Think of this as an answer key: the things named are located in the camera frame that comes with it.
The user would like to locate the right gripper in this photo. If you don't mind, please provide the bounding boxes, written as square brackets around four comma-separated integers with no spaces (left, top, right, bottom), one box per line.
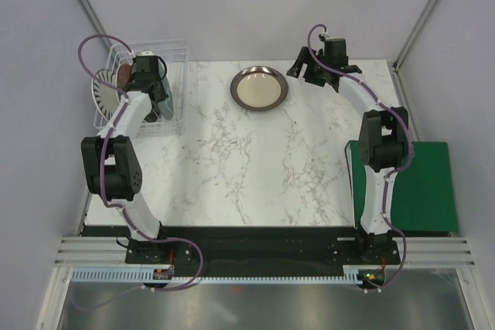
[287,46,329,87]

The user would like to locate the teal green plate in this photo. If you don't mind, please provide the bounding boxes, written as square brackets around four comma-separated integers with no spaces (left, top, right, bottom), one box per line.
[158,77,174,121]

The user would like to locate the brown rim cream plate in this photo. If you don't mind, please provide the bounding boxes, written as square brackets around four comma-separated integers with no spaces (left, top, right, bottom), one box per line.
[230,66,289,112]

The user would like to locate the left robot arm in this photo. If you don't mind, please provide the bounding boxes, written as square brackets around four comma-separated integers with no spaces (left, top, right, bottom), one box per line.
[81,53,170,263]

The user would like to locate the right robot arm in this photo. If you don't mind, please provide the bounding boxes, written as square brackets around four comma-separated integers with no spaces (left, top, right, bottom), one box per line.
[287,33,413,264]

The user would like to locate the red plate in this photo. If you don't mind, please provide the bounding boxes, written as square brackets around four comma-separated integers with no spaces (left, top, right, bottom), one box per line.
[117,63,131,90]

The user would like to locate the white black radial plate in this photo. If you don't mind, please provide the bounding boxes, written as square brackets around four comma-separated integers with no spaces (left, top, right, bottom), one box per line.
[91,69,120,120]

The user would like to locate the green binder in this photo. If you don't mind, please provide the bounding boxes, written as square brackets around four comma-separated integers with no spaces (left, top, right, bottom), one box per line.
[344,140,460,236]

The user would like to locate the white wire dish rack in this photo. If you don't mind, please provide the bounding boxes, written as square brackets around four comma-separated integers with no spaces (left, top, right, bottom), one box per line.
[94,39,191,137]

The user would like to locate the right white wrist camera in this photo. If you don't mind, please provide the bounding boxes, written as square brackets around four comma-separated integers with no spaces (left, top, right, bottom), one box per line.
[319,29,333,42]

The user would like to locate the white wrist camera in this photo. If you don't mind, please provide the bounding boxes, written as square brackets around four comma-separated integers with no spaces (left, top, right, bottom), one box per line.
[319,29,333,42]
[138,51,155,56]

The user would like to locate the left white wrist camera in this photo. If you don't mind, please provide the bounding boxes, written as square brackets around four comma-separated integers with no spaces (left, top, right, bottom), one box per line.
[138,51,155,56]

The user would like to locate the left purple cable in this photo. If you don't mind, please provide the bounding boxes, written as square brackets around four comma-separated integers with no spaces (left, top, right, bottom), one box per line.
[77,34,204,291]

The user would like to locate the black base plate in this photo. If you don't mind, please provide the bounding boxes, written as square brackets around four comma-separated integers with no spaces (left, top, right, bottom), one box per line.
[125,226,401,277]

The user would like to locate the white cable duct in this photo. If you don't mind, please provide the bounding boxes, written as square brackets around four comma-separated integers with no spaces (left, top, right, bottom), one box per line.
[71,264,387,284]

